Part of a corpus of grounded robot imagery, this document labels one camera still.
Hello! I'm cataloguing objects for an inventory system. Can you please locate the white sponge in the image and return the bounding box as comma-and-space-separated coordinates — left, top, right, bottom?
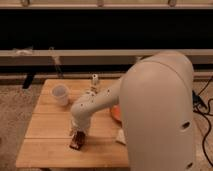
116, 129, 126, 145

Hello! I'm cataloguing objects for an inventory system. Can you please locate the translucent plastic cup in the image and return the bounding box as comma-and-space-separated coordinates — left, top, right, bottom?
51, 84, 69, 106

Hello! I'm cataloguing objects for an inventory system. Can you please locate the blue power adapter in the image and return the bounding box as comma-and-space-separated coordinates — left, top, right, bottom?
192, 90, 201, 106

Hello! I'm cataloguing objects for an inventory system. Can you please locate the orange bowl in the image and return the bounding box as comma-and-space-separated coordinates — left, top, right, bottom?
110, 105, 121, 122

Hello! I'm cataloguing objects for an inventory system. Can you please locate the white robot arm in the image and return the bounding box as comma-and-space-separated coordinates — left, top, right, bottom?
71, 51, 196, 171

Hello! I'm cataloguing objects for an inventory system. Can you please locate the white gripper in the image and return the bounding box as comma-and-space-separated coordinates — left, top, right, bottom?
70, 118, 91, 136

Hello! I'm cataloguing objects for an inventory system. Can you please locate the black cable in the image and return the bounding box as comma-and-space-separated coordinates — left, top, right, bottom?
193, 77, 213, 168

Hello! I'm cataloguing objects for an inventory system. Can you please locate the brown chocolate bar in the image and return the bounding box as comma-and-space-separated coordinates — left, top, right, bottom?
69, 131, 86, 150

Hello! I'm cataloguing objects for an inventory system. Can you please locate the small clear bottle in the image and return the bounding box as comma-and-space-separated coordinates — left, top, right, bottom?
91, 74, 100, 93

